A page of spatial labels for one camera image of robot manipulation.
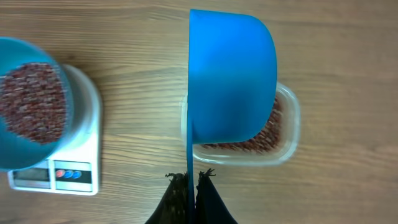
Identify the blue plastic measuring scoop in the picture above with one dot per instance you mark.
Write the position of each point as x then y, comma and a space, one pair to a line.
232, 76

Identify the clear plastic food container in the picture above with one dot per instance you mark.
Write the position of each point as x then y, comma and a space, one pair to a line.
289, 130

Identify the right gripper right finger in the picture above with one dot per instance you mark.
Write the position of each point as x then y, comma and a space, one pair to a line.
209, 207

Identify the blue metal bowl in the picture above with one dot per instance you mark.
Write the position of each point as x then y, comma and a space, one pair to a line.
18, 152

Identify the red adzuki beans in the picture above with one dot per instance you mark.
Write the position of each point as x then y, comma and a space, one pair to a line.
265, 141

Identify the white digital kitchen scale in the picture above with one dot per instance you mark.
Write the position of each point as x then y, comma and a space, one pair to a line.
75, 167

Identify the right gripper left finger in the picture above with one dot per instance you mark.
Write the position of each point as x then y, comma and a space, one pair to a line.
173, 206

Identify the red beans in bowl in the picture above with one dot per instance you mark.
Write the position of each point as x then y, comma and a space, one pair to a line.
33, 102

